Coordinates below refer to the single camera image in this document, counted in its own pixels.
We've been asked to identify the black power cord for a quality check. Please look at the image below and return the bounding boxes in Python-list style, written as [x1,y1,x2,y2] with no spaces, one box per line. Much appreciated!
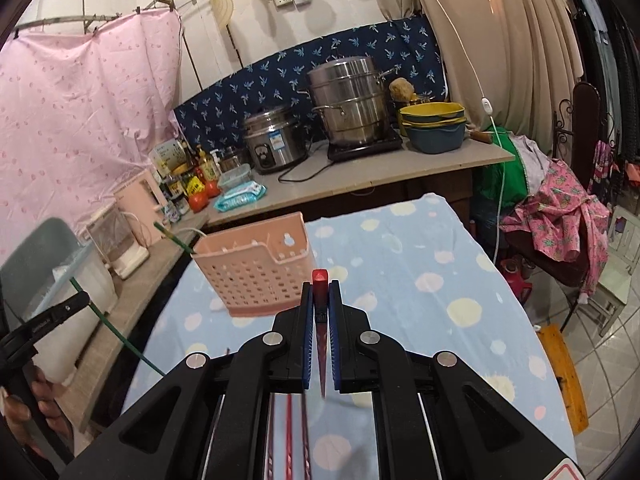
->
[277,142,332,184]

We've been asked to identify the dark wooden chair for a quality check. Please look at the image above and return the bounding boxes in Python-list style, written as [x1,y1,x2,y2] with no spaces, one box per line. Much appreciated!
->
[552,82,617,211]

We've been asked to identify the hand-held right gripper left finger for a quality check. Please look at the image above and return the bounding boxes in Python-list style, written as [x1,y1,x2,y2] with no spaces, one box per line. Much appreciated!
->
[65,281,316,480]

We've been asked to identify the steel steamer pot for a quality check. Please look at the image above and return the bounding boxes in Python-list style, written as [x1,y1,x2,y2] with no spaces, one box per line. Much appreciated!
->
[297,56,396,150]

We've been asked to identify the green chopstick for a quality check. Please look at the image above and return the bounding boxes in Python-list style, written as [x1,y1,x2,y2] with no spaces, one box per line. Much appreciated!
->
[69,278,167,377]
[153,221,197,255]

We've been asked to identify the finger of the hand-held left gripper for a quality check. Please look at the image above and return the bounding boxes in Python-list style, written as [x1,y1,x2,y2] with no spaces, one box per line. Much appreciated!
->
[20,291,92,348]

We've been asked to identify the orange wooden board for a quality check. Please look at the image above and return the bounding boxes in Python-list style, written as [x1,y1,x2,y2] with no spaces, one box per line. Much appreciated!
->
[537,324,589,436]

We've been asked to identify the pink floral garment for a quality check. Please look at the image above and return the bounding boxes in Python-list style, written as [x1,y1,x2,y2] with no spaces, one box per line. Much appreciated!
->
[500,157,612,306]

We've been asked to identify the white storage box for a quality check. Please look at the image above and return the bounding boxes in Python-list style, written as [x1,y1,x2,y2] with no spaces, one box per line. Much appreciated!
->
[15,247,119,387]

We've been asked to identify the person's left hand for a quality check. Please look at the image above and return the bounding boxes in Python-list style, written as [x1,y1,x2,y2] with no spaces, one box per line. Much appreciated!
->
[0,380,75,463]

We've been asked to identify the red chopstick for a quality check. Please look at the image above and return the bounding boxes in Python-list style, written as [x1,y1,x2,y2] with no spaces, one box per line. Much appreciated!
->
[311,268,331,402]
[299,394,312,480]
[269,394,296,480]

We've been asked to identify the small lidded steel pot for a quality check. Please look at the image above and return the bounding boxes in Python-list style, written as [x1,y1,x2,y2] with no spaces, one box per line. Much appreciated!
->
[219,146,246,173]

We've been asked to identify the brown loofah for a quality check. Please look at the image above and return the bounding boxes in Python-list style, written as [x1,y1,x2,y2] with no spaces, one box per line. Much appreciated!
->
[389,77,416,104]

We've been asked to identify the hanging clothes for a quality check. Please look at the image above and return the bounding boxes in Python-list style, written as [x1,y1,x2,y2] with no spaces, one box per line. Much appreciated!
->
[555,0,640,161]

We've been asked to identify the grey-green plastic basin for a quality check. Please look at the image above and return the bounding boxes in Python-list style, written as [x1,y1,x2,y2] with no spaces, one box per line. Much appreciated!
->
[0,217,82,301]

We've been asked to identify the blue basin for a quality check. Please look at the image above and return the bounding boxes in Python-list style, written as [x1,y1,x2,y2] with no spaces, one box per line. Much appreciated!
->
[402,121,469,155]

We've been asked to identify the beige curtain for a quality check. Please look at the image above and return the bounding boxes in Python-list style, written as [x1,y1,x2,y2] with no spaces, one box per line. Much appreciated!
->
[362,0,586,137]

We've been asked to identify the beige kitchen counter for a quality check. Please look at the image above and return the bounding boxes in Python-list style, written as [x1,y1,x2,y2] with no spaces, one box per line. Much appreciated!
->
[205,132,516,228]

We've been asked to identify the black induction cooker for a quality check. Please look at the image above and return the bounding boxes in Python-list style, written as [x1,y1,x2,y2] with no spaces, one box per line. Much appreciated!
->
[327,127,405,163]

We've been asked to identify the wood-grain side counter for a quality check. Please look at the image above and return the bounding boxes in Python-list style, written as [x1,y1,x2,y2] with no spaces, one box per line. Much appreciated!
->
[75,210,211,433]

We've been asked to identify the clear food container blue lid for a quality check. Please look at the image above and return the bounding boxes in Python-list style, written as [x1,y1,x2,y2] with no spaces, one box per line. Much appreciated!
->
[217,164,252,192]

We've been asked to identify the blue dotted tablecloth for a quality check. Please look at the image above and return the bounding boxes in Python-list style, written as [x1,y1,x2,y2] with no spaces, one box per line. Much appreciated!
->
[122,192,581,480]

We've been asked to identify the blue wet wipes pack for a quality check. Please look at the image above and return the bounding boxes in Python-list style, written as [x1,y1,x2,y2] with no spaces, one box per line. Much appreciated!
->
[214,182,267,212]

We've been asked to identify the navy floral cloth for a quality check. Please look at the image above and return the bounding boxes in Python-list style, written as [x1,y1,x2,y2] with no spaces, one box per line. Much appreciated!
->
[172,12,448,161]

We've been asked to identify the white cable with switch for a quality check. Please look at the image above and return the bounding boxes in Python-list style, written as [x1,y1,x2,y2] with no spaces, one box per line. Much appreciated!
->
[407,0,507,266]

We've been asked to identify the pink electric kettle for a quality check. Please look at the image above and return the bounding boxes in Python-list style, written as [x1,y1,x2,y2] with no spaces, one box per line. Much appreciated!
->
[114,169,168,242]

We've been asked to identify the white plastic stool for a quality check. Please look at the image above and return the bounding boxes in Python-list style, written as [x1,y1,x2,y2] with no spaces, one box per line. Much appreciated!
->
[597,260,634,317]

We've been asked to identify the steel rice cooker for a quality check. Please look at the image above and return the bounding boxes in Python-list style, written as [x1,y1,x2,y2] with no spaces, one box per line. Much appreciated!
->
[242,105,311,176]

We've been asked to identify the red plastic stool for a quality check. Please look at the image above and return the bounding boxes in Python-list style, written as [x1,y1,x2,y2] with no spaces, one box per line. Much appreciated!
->
[502,260,534,306]

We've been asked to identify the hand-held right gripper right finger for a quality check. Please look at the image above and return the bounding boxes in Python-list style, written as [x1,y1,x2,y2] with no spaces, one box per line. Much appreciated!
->
[326,279,577,480]

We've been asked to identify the pink perforated utensil holder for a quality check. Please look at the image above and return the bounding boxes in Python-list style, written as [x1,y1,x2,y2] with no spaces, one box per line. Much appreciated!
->
[191,212,317,318]

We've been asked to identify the white appliance with clear jug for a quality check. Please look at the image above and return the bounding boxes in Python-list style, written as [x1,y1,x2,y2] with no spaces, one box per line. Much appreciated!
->
[80,205,151,281]

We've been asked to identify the white green printed bag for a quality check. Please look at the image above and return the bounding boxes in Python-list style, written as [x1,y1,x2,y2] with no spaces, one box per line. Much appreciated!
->
[152,141,187,173]

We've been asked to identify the pink dotted curtain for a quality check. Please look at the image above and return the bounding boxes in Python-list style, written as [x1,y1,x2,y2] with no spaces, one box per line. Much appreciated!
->
[0,10,183,271]

